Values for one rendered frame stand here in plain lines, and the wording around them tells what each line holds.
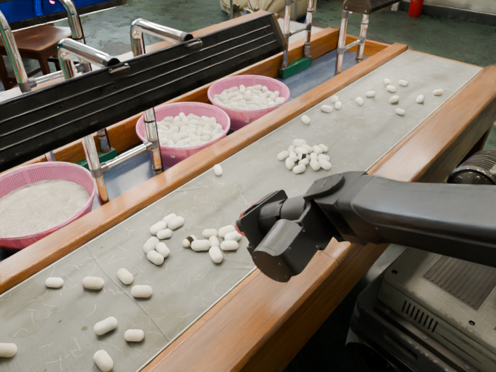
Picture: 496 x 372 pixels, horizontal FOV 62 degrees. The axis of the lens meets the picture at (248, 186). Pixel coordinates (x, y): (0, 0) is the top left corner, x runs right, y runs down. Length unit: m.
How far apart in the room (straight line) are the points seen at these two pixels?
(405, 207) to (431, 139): 0.83
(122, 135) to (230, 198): 0.45
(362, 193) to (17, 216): 0.79
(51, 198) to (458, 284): 1.05
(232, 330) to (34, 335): 0.33
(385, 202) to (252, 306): 0.36
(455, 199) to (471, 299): 0.87
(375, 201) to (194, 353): 0.38
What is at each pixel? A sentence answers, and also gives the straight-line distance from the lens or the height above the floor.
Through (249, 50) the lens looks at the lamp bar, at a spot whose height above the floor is 1.07.
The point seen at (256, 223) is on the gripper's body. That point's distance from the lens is 0.62.
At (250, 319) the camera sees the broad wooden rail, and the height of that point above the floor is 0.76.
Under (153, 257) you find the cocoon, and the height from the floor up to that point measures 0.76.
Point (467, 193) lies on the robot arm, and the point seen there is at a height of 1.14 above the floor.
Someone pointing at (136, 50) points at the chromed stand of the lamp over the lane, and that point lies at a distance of 0.89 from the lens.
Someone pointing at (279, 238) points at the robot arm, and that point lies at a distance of 0.51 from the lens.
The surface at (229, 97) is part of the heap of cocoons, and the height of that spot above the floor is 0.74.
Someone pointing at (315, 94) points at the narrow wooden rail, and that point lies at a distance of 1.39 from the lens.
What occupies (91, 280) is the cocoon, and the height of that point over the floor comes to 0.76.
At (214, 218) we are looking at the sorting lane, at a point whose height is 0.74.
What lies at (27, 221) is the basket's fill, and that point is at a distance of 1.02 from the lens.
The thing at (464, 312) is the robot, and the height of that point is 0.47.
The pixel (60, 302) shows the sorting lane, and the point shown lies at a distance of 0.82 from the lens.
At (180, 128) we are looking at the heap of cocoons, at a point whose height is 0.74.
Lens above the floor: 1.35
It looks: 38 degrees down
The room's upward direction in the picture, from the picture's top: straight up
